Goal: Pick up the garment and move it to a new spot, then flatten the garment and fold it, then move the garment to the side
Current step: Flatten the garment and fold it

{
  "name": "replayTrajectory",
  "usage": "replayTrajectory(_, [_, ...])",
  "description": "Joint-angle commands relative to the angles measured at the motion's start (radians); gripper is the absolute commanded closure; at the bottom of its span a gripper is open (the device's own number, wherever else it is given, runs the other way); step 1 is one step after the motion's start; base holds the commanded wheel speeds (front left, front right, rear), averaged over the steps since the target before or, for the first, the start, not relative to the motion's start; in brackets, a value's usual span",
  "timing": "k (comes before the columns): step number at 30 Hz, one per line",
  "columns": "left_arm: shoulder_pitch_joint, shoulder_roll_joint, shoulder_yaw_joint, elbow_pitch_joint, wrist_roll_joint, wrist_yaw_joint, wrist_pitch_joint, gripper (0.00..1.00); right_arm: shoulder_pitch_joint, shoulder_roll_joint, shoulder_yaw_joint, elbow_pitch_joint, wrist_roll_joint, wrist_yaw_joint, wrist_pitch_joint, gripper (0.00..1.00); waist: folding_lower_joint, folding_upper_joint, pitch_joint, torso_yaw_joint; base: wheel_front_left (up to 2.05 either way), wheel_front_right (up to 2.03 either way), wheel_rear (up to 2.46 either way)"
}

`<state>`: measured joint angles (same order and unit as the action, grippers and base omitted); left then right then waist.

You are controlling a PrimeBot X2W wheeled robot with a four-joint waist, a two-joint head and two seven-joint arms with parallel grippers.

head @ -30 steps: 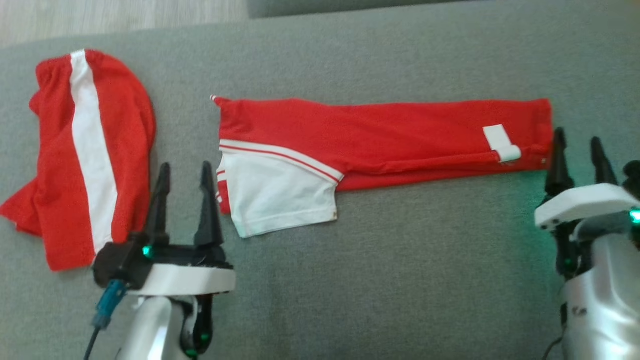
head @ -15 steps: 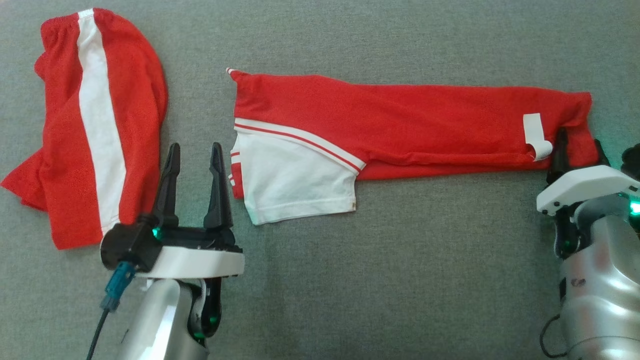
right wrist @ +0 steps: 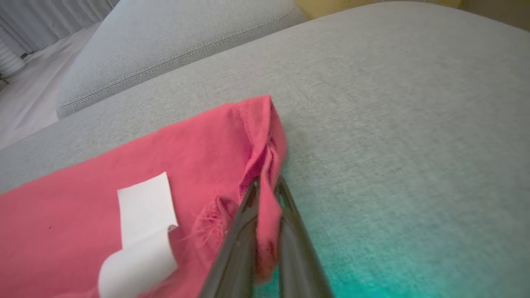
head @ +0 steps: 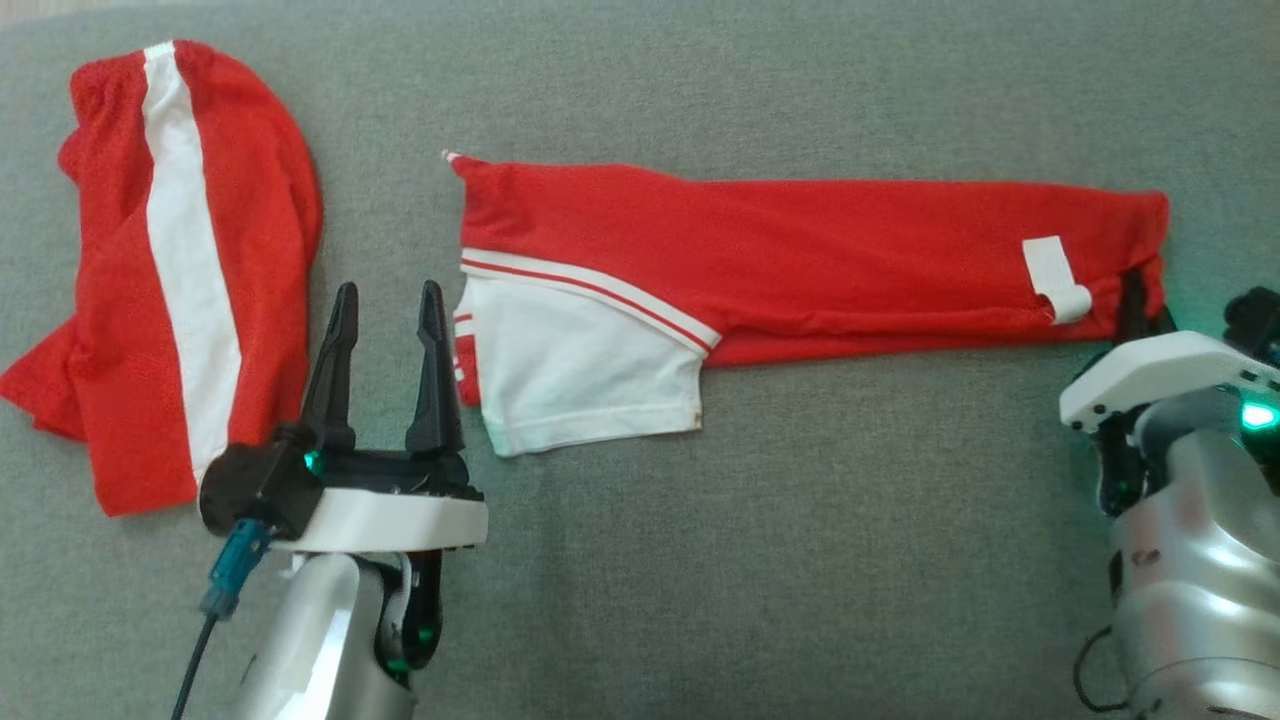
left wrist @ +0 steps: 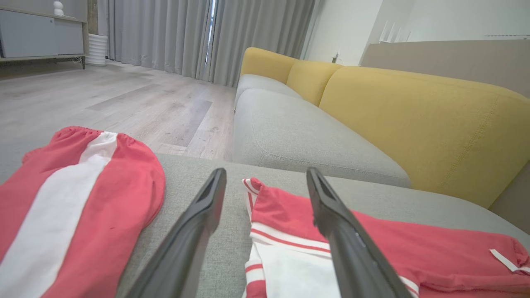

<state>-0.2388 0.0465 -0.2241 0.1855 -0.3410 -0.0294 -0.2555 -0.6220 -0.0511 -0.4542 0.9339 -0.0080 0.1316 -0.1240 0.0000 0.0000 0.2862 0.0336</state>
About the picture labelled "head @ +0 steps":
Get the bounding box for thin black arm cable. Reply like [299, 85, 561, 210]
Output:
[1073, 625, 1133, 713]

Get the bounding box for black cable with blue connector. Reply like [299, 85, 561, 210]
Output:
[169, 519, 274, 720]

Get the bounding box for red shorts with white stripe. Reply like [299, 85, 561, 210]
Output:
[0, 39, 325, 519]

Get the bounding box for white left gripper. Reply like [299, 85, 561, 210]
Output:
[275, 279, 490, 556]

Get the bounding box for red Bulls 23 jersey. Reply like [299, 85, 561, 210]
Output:
[442, 150, 1172, 459]

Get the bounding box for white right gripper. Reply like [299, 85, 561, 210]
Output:
[1058, 267, 1280, 434]

